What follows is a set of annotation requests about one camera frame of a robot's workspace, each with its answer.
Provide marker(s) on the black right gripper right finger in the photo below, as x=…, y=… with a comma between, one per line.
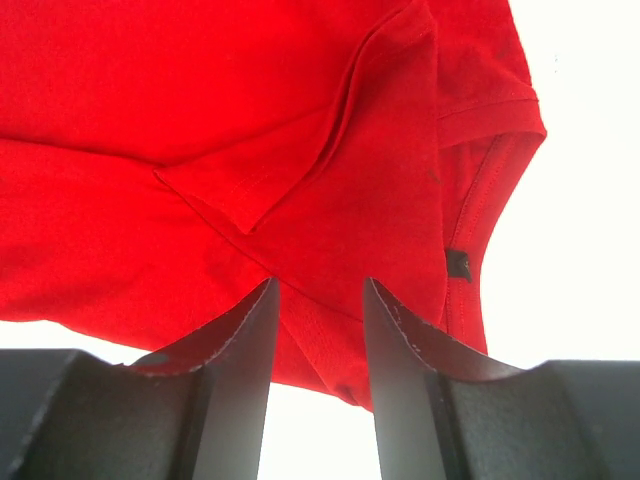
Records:
x=443, y=410

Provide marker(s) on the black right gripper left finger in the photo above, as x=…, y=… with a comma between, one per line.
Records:
x=194, y=409

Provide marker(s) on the red t shirt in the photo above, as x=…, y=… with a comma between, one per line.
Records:
x=160, y=159

